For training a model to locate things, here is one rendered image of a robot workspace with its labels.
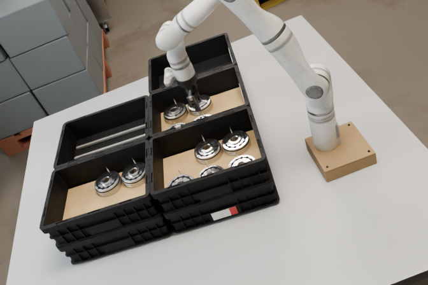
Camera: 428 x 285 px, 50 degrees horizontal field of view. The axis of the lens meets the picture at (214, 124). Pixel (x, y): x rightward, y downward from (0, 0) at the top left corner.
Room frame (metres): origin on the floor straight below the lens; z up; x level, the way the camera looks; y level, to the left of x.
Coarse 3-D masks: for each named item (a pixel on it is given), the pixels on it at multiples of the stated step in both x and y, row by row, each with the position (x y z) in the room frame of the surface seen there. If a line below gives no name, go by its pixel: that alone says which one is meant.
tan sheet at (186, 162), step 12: (252, 132) 1.31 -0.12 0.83; (252, 144) 1.25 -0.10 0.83; (180, 156) 1.34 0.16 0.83; (192, 156) 1.31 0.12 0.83; (228, 156) 1.24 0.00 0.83; (168, 168) 1.31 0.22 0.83; (180, 168) 1.28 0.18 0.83; (192, 168) 1.26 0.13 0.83; (204, 168) 1.23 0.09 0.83; (168, 180) 1.24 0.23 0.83
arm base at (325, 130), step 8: (312, 120) 1.16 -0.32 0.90; (320, 120) 1.14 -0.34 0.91; (328, 120) 1.14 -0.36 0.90; (312, 128) 1.17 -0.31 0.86; (320, 128) 1.15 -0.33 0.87; (328, 128) 1.14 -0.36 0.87; (336, 128) 1.15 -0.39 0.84; (312, 136) 1.19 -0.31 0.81; (320, 136) 1.15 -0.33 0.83; (328, 136) 1.14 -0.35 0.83; (336, 136) 1.15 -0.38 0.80; (320, 144) 1.15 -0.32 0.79; (328, 144) 1.14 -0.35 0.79; (336, 144) 1.15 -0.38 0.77
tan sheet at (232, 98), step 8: (216, 96) 1.63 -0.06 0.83; (224, 96) 1.60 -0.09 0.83; (232, 96) 1.58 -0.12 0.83; (240, 96) 1.56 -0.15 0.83; (216, 104) 1.57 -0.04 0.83; (224, 104) 1.55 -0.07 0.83; (232, 104) 1.52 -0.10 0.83; (240, 104) 1.50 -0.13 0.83; (208, 112) 1.54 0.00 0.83; (216, 112) 1.52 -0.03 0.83; (184, 120) 1.55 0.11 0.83; (192, 120) 1.53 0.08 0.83
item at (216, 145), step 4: (204, 140) 1.34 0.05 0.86; (208, 140) 1.33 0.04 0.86; (212, 140) 1.32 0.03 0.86; (216, 140) 1.31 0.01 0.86; (200, 144) 1.33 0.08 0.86; (216, 144) 1.29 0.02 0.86; (196, 148) 1.31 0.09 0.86; (200, 148) 1.30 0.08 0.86; (216, 148) 1.27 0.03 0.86; (196, 152) 1.29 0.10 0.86; (200, 152) 1.29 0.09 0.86; (208, 152) 1.27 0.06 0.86; (212, 152) 1.26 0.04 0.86; (216, 152) 1.25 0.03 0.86; (196, 156) 1.28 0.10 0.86; (200, 156) 1.26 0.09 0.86; (204, 156) 1.25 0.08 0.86; (208, 156) 1.24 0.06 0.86; (212, 156) 1.24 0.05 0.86
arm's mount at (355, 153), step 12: (348, 132) 1.19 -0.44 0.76; (312, 144) 1.20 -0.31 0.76; (348, 144) 1.14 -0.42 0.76; (360, 144) 1.12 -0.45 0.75; (312, 156) 1.19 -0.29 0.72; (324, 156) 1.13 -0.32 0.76; (336, 156) 1.10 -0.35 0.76; (348, 156) 1.08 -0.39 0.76; (360, 156) 1.06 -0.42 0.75; (372, 156) 1.06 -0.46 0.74; (324, 168) 1.08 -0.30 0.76; (336, 168) 1.06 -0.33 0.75; (348, 168) 1.06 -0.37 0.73; (360, 168) 1.06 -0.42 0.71
